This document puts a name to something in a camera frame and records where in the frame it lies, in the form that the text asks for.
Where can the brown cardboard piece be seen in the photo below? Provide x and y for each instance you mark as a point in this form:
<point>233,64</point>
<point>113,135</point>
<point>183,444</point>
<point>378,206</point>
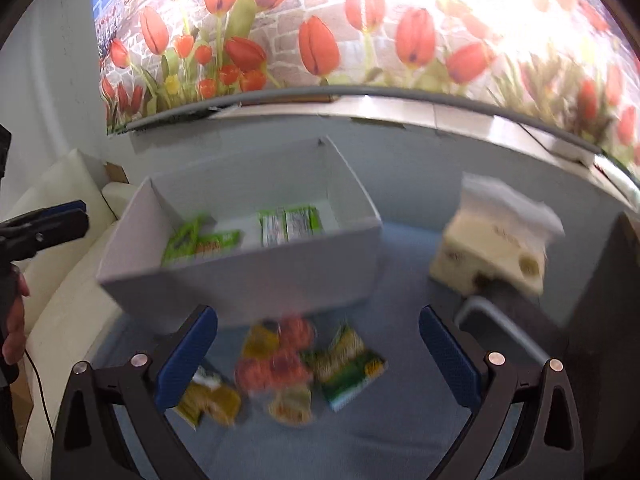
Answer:
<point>117,172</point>

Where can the black grey speaker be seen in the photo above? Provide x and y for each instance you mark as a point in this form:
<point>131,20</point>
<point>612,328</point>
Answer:
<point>510,320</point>

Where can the blue tablecloth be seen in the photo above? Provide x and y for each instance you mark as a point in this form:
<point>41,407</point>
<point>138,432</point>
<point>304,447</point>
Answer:
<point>400,435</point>

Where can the red snack packet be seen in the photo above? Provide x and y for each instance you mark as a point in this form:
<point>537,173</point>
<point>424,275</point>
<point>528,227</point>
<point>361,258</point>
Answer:
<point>290,367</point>
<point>297,332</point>
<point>252,375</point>

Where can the person's left hand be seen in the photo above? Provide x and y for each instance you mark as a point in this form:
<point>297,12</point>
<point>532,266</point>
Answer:
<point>16,320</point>

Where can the white leather sofa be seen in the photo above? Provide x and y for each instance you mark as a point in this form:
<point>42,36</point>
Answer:
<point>65,310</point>

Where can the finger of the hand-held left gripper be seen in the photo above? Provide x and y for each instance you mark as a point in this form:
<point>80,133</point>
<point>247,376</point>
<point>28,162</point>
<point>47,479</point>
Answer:
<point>55,210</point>
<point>55,232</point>

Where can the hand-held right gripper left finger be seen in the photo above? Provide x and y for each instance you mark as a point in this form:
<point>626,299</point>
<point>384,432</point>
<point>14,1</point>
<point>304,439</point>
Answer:
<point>187,355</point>

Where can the white cardboard box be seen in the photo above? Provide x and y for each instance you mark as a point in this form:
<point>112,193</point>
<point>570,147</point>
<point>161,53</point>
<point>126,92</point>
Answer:
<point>250,280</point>

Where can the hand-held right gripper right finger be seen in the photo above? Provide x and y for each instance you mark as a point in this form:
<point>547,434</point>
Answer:
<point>450,355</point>

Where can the large green snack packet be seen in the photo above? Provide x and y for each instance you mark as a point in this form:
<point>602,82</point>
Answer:
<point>350,367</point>

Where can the large yellow snack packet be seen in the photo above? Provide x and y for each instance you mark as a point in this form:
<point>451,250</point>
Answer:
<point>212,400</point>

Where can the brown stone counter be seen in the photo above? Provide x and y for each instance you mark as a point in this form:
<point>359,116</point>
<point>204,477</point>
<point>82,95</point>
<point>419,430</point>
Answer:
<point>610,310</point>

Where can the orange yellow snack packet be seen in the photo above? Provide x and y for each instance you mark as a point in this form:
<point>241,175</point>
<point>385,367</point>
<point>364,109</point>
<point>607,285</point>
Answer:
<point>290,405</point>

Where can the tulip wall poster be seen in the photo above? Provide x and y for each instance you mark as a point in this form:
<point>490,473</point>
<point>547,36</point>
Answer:
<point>320,25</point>

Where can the yellow tissue box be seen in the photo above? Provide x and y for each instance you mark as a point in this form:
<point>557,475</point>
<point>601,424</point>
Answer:
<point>480,250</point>

